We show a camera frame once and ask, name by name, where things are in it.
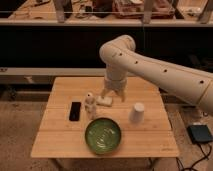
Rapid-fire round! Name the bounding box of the white paper cup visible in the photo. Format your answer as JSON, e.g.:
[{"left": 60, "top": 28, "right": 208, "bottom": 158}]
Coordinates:
[{"left": 129, "top": 103, "right": 145, "bottom": 123}]

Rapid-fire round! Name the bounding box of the black box on floor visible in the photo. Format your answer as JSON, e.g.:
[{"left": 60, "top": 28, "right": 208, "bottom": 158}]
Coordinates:
[{"left": 187, "top": 125, "right": 213, "bottom": 144}]

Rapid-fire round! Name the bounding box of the green ceramic bowl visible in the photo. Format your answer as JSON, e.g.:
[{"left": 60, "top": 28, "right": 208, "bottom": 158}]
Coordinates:
[{"left": 84, "top": 118, "right": 122, "bottom": 155}]

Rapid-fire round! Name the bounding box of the wooden table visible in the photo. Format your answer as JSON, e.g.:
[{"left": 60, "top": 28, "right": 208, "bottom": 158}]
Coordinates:
[{"left": 31, "top": 77, "right": 179, "bottom": 159}]

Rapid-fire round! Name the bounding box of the white rectangular sponge block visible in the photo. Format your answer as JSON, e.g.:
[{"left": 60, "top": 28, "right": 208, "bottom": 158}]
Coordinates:
[{"left": 96, "top": 96, "right": 113, "bottom": 107}]

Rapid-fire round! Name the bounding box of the black smartphone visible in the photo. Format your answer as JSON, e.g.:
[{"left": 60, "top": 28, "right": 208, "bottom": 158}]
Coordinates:
[{"left": 69, "top": 102, "right": 81, "bottom": 121}]

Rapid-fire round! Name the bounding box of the small white figurine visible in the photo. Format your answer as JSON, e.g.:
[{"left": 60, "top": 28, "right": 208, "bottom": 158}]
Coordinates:
[{"left": 84, "top": 92, "right": 97, "bottom": 120}]

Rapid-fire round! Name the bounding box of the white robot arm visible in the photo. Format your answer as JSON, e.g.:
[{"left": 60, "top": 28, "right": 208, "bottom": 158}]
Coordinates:
[{"left": 99, "top": 35, "right": 213, "bottom": 116}]

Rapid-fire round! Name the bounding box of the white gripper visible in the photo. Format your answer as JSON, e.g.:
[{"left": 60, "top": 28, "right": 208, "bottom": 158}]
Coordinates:
[{"left": 101, "top": 78, "right": 127, "bottom": 102}]

